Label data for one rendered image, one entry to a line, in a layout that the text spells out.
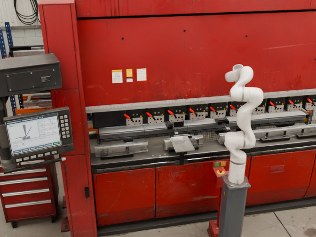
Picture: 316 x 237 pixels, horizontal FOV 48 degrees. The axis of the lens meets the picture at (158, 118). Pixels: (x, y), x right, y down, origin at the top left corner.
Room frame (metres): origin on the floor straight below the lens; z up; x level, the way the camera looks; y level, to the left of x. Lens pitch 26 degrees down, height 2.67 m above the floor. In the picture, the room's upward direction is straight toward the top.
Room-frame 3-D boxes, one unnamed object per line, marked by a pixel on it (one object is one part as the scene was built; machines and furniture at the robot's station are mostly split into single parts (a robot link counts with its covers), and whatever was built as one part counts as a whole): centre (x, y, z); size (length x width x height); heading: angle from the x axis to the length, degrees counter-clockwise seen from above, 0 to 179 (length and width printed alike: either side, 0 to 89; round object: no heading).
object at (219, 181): (2.77, -0.62, 0.75); 0.20 x 0.16 x 0.18; 97
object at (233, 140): (2.33, -0.58, 1.30); 0.19 x 0.12 x 0.24; 85
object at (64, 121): (2.33, 0.87, 1.42); 0.45 x 0.12 x 0.36; 115
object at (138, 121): (2.96, 0.22, 1.26); 0.15 x 0.09 x 0.17; 101
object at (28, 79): (2.38, 0.95, 1.53); 0.51 x 0.25 x 0.85; 115
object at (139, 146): (2.94, 0.35, 0.92); 0.50 x 0.06 x 0.10; 101
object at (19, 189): (3.09, 1.35, 0.50); 0.50 x 0.50 x 1.00; 11
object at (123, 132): (3.42, -0.53, 0.93); 2.30 x 0.14 x 0.10; 101
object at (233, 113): (3.16, -0.76, 1.26); 0.15 x 0.09 x 0.17; 101
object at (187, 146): (2.90, -0.22, 1.00); 0.26 x 0.18 x 0.01; 11
